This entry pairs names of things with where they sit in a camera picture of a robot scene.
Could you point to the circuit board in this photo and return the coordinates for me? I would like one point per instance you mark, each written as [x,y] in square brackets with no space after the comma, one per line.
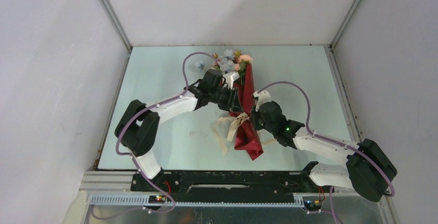
[311,207]
[157,199]

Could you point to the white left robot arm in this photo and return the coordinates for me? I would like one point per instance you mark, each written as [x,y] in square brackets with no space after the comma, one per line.
[138,127]

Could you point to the red wrapping paper sheet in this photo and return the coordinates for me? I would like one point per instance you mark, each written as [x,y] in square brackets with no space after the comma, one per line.
[246,137]

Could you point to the peach rose stem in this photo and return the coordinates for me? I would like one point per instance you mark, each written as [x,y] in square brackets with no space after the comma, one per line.
[241,63]

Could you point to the left circuit board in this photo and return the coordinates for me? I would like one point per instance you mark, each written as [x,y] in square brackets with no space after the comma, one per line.
[157,199]

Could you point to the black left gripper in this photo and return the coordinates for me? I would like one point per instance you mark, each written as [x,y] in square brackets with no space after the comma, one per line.
[232,104]

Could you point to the pink rose stem with blue bud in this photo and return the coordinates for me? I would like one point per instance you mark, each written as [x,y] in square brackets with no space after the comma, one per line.
[199,65]

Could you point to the right circuit board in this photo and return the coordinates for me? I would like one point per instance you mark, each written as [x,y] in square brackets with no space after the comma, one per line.
[311,207]

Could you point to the cream ribbon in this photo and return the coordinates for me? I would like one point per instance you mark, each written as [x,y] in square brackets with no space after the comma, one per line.
[224,134]

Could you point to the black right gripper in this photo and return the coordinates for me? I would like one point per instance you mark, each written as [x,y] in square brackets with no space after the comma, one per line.
[254,119]

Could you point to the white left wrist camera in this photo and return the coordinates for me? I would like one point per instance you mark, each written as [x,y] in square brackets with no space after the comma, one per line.
[229,79]

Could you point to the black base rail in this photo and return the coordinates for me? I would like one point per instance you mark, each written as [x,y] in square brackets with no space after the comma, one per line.
[241,187]

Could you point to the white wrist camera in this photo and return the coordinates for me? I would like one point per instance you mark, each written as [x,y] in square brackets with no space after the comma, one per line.
[229,79]
[261,98]

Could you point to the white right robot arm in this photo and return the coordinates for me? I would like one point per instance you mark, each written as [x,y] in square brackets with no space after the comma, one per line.
[359,166]

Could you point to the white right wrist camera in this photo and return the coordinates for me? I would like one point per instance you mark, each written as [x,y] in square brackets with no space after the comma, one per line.
[261,98]

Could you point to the blue flower stem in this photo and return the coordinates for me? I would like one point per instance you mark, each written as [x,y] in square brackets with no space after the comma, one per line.
[226,61]

